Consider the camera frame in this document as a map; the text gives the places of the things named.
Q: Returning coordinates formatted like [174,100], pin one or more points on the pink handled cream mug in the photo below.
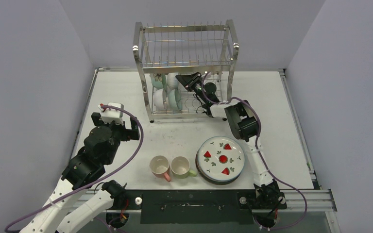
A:
[160,167]

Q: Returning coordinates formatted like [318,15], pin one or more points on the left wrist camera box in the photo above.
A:
[109,115]

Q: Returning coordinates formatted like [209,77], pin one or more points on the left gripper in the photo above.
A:
[128,133]

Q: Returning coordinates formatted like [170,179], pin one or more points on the aluminium rail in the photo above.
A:
[305,200]
[299,129]

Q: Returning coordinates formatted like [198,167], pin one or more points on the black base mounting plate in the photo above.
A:
[192,215]

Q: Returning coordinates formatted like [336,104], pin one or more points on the aluminium right side rail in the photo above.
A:
[299,129]

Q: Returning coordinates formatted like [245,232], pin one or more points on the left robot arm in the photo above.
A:
[83,171]

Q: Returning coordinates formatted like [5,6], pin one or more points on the green handled cream mug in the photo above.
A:
[180,167]

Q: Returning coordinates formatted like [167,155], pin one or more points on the dark bottom plate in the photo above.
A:
[214,181]

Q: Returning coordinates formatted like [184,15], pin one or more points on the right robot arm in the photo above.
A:
[244,124]

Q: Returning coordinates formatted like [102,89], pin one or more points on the strawberry pattern top plate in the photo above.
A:
[220,158]

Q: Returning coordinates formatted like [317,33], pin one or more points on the aluminium front rail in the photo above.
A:
[305,200]

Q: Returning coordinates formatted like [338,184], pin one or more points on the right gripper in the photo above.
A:
[191,82]

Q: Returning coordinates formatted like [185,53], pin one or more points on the stainless steel dish rack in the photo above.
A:
[185,49]

